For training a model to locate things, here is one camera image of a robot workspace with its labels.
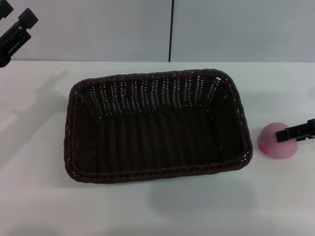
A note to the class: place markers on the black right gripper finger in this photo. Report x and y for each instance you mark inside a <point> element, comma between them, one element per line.
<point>295,132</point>

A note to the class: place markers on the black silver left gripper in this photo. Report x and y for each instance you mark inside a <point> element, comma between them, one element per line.
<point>11,46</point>

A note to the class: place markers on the dark brown woven basket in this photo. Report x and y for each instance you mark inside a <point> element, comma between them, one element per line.
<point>160,132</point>

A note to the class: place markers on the pink peach toy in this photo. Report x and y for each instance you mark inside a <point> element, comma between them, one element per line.
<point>272,147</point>

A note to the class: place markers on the black vertical wall strip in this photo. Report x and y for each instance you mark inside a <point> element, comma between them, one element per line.
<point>171,29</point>

